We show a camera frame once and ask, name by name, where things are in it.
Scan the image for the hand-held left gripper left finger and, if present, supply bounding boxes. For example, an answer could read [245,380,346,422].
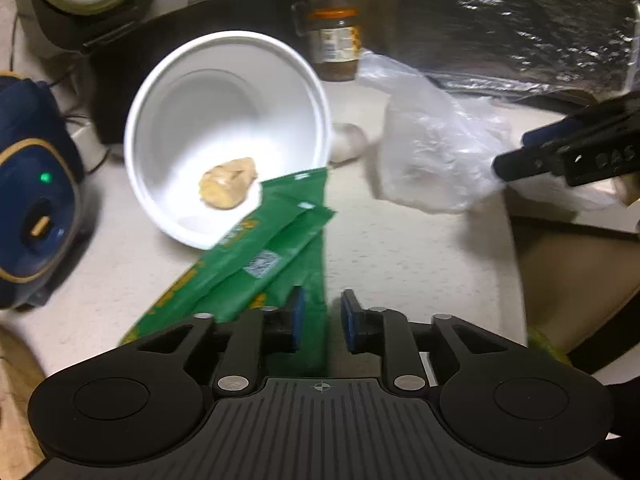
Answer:
[135,286,307,398]

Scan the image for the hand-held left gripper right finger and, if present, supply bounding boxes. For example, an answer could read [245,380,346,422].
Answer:
[340,288,506,398]

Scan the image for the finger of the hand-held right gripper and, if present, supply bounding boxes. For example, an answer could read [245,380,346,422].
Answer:
[492,141,572,183]
[521,109,601,150]

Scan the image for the green snack packet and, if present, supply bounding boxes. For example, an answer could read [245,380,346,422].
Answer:
[190,204,337,378]
[117,167,329,348]

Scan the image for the clear plastic bag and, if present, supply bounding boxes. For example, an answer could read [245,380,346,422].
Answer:
[357,51,621,213]

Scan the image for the brown cardboard box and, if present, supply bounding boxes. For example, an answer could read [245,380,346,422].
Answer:
[505,187,640,376]

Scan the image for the black plastic bag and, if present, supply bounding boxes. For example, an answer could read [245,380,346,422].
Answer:
[395,0,640,106]

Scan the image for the ginger piece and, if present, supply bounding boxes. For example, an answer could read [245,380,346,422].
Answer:
[199,156,259,210]

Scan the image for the garlic bulb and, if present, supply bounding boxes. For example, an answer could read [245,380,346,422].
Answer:
[327,122,371,165]

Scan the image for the glass jar with orange lid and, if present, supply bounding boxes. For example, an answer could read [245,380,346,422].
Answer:
[306,7,362,82]

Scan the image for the white paper bowl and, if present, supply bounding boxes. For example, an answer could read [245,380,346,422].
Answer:
[124,31,332,251]

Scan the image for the wooden chopping block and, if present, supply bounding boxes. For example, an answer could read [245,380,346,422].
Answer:
[0,327,47,463]

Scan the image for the navy blue rice cooker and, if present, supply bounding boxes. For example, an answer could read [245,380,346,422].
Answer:
[0,72,87,311]

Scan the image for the black kitchen appliance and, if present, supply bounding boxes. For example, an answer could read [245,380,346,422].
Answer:
[82,0,311,146]

